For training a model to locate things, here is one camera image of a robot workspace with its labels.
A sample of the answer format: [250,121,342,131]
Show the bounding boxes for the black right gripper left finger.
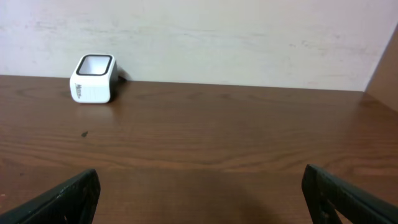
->
[1,169,101,224]

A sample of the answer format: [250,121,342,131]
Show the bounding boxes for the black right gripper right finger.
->
[302,164,397,224]

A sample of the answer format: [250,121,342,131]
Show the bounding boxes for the white barcode scanner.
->
[70,54,119,104]

